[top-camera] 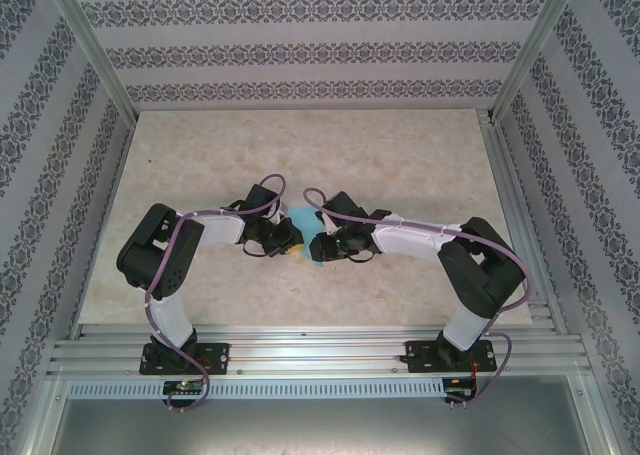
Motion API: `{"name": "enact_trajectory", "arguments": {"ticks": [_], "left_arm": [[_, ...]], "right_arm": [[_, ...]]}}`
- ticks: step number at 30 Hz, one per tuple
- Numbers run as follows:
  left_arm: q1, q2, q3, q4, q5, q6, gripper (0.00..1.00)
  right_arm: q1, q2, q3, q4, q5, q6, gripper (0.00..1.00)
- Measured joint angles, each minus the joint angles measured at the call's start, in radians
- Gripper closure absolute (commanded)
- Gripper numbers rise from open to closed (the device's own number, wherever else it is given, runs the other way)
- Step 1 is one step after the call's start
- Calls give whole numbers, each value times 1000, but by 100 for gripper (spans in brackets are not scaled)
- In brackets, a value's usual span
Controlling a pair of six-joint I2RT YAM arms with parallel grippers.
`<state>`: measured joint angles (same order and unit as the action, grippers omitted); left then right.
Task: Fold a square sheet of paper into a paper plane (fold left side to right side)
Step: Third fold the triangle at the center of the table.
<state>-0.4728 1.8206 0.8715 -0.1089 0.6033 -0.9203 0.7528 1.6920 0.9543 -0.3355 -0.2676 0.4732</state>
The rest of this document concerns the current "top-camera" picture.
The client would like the grey metal sheet panel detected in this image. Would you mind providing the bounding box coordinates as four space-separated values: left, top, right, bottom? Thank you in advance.
37 374 616 455

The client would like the small circuit board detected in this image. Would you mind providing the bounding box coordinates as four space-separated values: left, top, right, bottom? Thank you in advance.
163 379 207 395
444 377 476 399

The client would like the wide aluminium rail beam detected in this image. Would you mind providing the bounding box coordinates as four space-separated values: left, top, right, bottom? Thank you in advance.
47 323 594 379

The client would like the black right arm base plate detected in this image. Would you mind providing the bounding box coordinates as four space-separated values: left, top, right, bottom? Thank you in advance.
403 339 497 375

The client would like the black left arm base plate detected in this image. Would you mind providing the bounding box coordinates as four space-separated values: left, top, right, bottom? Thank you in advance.
139 342 232 377

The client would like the white slotted cable duct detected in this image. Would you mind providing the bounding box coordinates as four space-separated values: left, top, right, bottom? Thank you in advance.
67 378 449 400

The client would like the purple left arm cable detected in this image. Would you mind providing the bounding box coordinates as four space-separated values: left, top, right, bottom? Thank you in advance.
143 173 287 415

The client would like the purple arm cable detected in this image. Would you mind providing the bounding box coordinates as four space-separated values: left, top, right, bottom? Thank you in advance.
143 173 287 415
303 188 532 411

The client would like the grooved aluminium rail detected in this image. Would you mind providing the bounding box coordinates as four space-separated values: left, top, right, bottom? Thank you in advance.
477 109 569 334

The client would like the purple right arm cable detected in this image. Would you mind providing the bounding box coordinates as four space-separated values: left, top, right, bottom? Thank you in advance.
303 188 532 411

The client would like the aluminium frame post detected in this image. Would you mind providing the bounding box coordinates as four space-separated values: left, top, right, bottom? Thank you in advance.
489 0 586 124
44 0 141 124

